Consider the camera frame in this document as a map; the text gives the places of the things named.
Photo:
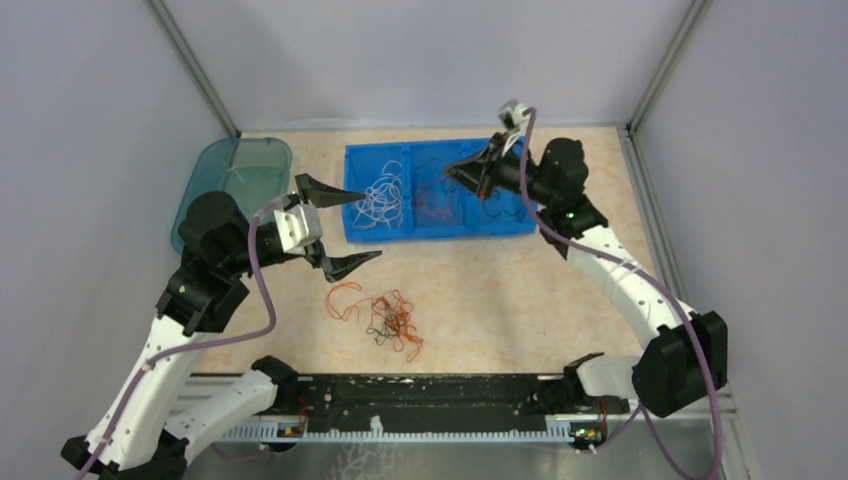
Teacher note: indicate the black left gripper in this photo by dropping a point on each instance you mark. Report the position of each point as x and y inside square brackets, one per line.
[338, 266]

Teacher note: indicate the white slotted cable duct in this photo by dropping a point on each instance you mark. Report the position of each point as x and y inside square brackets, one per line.
[272, 432]

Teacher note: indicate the blue three-compartment plastic bin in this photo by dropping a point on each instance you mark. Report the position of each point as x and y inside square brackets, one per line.
[409, 198]

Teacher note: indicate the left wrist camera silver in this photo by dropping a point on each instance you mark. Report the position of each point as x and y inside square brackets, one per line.
[298, 226]

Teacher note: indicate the aluminium frame rail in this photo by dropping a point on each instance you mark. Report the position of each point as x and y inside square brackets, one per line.
[724, 422]

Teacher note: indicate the teal translucent plastic tray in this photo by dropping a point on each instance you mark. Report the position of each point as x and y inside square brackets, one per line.
[251, 170]

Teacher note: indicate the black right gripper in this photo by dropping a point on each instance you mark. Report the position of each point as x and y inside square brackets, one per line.
[484, 169]

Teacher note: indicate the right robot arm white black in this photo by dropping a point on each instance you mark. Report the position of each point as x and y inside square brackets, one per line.
[684, 353]

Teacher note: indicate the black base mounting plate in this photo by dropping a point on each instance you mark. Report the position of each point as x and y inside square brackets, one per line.
[430, 403]

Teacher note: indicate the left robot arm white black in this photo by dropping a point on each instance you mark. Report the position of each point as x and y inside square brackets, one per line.
[139, 437]

